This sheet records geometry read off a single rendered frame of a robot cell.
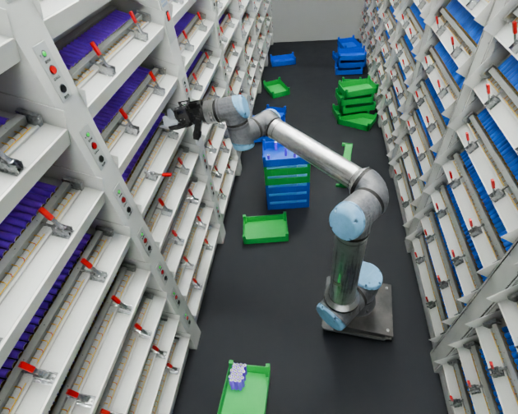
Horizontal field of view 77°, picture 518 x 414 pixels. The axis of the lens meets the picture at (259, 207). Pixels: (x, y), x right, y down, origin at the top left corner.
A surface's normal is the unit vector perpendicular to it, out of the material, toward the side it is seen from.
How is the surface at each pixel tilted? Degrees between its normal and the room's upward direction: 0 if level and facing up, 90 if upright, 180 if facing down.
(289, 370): 0
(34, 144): 20
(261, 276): 0
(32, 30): 90
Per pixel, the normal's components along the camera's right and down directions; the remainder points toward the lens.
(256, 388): -0.04, -0.87
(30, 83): -0.12, 0.72
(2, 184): 0.26, -0.64
